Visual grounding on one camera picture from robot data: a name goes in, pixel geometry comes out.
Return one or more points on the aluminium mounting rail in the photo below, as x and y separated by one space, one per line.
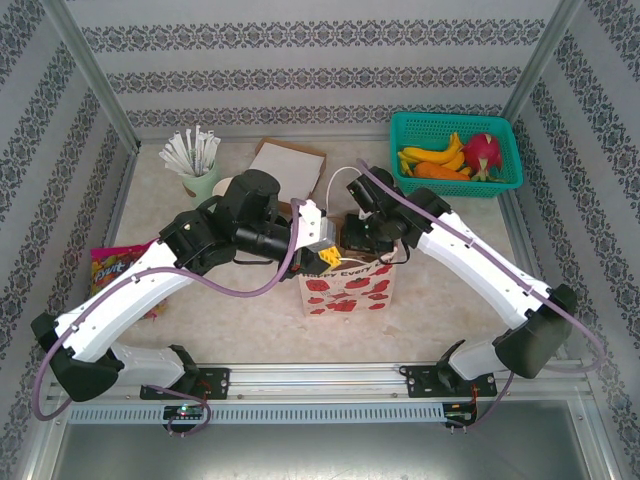
310 380

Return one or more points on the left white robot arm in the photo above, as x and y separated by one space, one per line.
115 305

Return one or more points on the left small circuit board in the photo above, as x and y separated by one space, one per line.
185 411

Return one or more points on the small circuit board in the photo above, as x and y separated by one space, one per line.
185 411
460 415

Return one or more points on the teal plastic basket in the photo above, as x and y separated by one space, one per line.
425 127

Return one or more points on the white napkin stack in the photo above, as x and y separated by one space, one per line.
285 165

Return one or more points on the colourful candy bag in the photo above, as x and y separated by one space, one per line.
102 265

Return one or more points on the right small circuit board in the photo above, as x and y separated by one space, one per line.
460 415

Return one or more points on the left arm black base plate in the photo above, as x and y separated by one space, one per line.
220 382

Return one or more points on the pink dragon fruit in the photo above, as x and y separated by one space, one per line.
482 150

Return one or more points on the white paper-wrapped straw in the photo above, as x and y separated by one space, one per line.
213 154
175 161
207 152
182 150
199 150
191 150
172 166

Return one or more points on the aluminium frame post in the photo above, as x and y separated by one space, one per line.
86 65
541 60

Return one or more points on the white red-printed paper bag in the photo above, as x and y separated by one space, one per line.
350 295

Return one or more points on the brown cardboard box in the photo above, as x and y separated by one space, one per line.
314 184

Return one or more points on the yellow banana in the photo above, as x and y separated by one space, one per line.
450 162
406 167
425 154

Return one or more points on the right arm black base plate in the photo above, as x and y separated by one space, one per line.
415 382

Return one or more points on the orange carrot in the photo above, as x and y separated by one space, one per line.
440 171

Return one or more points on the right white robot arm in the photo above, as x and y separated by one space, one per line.
480 270

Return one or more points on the mint green straw holder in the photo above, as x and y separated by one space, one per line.
200 187

